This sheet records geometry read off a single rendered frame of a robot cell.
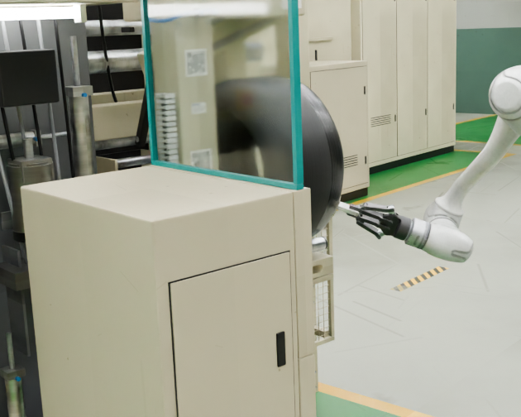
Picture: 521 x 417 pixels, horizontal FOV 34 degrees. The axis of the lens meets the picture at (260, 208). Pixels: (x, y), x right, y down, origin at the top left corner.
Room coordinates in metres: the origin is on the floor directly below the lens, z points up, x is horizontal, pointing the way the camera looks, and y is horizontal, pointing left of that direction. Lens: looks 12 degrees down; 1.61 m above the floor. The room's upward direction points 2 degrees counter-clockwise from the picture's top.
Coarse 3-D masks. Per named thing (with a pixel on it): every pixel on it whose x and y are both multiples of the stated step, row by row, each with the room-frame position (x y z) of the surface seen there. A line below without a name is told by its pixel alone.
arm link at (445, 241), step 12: (432, 228) 2.62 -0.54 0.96; (444, 228) 2.62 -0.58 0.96; (456, 228) 2.64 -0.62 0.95; (432, 240) 2.60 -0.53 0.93; (444, 240) 2.59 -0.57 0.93; (456, 240) 2.60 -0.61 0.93; (468, 240) 2.61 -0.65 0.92; (432, 252) 2.61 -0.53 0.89; (444, 252) 2.59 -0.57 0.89; (456, 252) 2.59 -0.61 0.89; (468, 252) 2.60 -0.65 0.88
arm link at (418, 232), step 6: (414, 222) 2.62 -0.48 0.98; (420, 222) 2.63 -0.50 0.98; (426, 222) 2.64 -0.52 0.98; (414, 228) 2.61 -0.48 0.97; (420, 228) 2.61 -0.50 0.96; (426, 228) 2.61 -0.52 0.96; (408, 234) 2.62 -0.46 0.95; (414, 234) 2.60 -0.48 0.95; (420, 234) 2.60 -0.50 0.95; (426, 234) 2.60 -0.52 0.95; (408, 240) 2.61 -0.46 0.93; (414, 240) 2.61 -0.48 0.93; (420, 240) 2.60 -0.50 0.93; (426, 240) 2.60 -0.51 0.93; (414, 246) 2.62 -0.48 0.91; (420, 246) 2.61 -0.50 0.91
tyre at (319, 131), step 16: (304, 96) 2.65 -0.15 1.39; (304, 112) 2.59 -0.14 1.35; (320, 112) 2.62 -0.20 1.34; (304, 128) 2.54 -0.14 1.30; (320, 128) 2.58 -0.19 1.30; (336, 128) 2.63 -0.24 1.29; (304, 144) 2.52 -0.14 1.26; (320, 144) 2.55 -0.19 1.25; (336, 144) 2.59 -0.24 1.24; (304, 160) 2.50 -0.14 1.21; (320, 160) 2.54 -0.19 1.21; (336, 160) 2.58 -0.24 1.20; (304, 176) 2.49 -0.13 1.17; (320, 176) 2.53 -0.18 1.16; (336, 176) 2.58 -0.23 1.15; (320, 192) 2.54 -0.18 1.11; (336, 192) 2.59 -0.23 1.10; (320, 208) 2.57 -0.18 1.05; (336, 208) 2.64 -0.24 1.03; (320, 224) 2.62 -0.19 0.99
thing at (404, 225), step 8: (384, 216) 2.64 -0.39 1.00; (392, 216) 2.63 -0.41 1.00; (400, 216) 2.64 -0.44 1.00; (384, 224) 2.64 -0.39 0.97; (392, 224) 2.64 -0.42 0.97; (400, 224) 2.62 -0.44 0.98; (408, 224) 2.62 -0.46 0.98; (384, 232) 2.66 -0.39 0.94; (392, 232) 2.65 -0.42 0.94; (400, 232) 2.61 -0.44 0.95; (408, 232) 2.61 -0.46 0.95
